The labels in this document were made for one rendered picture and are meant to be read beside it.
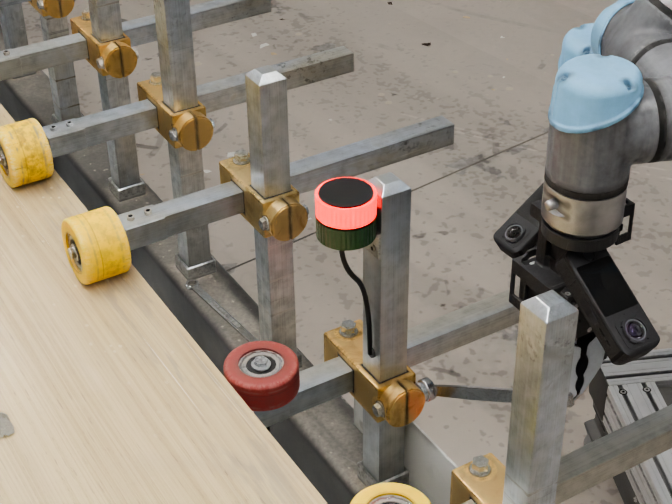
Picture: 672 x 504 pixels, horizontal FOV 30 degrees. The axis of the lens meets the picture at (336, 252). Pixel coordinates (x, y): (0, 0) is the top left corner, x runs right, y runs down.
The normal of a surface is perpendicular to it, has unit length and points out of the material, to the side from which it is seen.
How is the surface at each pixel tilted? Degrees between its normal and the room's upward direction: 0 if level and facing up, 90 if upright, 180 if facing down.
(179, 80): 90
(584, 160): 90
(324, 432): 0
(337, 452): 0
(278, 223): 90
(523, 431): 90
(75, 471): 0
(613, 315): 31
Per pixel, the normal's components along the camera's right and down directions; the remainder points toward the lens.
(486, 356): -0.01, -0.82
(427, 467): -0.86, 0.30
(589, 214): -0.01, 0.57
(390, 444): 0.51, 0.48
